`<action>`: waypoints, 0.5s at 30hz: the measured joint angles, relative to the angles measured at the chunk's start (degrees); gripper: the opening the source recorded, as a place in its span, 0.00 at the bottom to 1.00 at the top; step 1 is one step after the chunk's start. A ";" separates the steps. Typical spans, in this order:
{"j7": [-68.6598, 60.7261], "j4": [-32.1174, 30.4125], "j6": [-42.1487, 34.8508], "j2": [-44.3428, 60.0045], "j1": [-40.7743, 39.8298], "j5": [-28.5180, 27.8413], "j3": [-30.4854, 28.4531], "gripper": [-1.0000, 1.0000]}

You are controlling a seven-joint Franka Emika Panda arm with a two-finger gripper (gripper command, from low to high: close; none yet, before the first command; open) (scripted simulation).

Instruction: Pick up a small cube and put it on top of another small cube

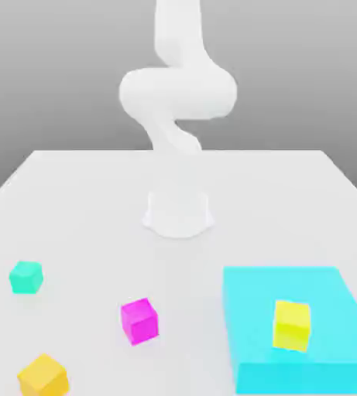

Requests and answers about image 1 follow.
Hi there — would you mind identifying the small magenta cube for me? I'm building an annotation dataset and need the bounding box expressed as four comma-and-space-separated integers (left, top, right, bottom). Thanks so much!
120, 297, 160, 347

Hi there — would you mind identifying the small yellow cube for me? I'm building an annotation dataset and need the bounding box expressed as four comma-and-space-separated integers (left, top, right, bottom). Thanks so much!
272, 299, 311, 353

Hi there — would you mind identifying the small teal cube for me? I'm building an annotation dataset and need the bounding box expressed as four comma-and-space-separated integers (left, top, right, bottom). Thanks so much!
9, 260, 45, 295

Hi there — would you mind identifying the small orange cube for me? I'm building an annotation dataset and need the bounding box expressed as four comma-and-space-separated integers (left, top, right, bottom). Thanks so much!
16, 353, 70, 396

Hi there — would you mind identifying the large cyan box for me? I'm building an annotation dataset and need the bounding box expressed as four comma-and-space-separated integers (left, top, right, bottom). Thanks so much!
222, 265, 357, 396

